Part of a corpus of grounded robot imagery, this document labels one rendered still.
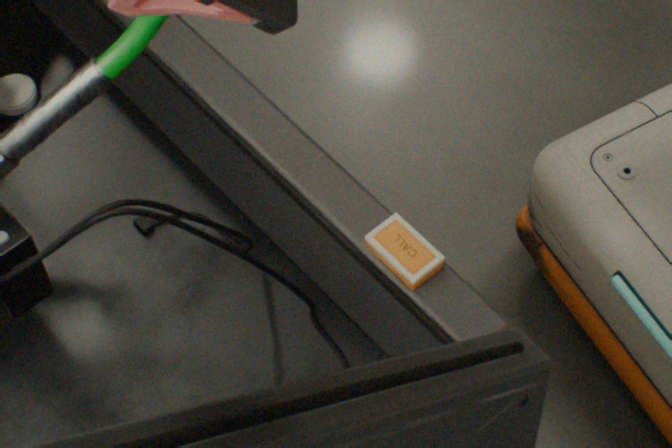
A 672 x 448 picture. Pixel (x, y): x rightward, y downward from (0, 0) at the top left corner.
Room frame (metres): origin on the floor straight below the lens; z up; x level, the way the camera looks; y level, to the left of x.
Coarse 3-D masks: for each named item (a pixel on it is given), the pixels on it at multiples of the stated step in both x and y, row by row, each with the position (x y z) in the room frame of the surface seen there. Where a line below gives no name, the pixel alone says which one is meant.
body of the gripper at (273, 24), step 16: (208, 0) 0.43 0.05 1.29; (224, 0) 0.43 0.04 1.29; (240, 0) 0.43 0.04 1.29; (256, 0) 0.43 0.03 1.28; (272, 0) 0.44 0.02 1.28; (288, 0) 0.44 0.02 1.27; (256, 16) 0.43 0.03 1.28; (272, 16) 0.43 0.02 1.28; (288, 16) 0.44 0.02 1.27; (272, 32) 0.43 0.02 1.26
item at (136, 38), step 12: (132, 24) 0.49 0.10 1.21; (144, 24) 0.48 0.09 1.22; (156, 24) 0.48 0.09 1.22; (132, 36) 0.48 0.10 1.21; (144, 36) 0.48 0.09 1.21; (108, 48) 0.48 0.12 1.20; (120, 48) 0.48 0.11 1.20; (132, 48) 0.48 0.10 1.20; (144, 48) 0.48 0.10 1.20; (108, 60) 0.48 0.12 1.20; (120, 60) 0.48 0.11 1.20; (132, 60) 0.48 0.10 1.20; (108, 72) 0.47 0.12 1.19; (120, 72) 0.48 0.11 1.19
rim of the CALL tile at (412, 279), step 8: (392, 216) 0.51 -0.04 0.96; (400, 216) 0.51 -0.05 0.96; (384, 224) 0.51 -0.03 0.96; (408, 224) 0.51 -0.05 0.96; (376, 232) 0.50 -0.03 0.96; (416, 232) 0.50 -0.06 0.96; (368, 240) 0.50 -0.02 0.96; (424, 240) 0.49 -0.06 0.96; (376, 248) 0.49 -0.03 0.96; (432, 248) 0.49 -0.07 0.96; (384, 256) 0.48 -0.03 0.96; (392, 256) 0.48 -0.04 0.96; (440, 256) 0.48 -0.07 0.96; (392, 264) 0.48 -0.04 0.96; (400, 264) 0.48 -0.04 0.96; (432, 264) 0.47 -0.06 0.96; (400, 272) 0.47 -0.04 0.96; (408, 272) 0.47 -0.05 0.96; (424, 272) 0.47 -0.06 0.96; (408, 280) 0.46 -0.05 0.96; (416, 280) 0.46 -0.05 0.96
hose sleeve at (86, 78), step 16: (96, 64) 0.48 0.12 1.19; (64, 80) 0.48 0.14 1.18; (80, 80) 0.47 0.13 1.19; (96, 80) 0.47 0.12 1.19; (112, 80) 0.47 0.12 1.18; (48, 96) 0.47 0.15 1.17; (64, 96) 0.47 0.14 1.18; (80, 96) 0.47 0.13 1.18; (96, 96) 0.47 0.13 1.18; (32, 112) 0.47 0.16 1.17; (48, 112) 0.46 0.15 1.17; (64, 112) 0.46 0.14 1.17; (16, 128) 0.46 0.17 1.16; (32, 128) 0.46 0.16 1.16; (48, 128) 0.46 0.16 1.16; (0, 144) 0.46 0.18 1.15; (16, 144) 0.46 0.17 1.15; (32, 144) 0.46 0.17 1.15; (16, 160) 0.45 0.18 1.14
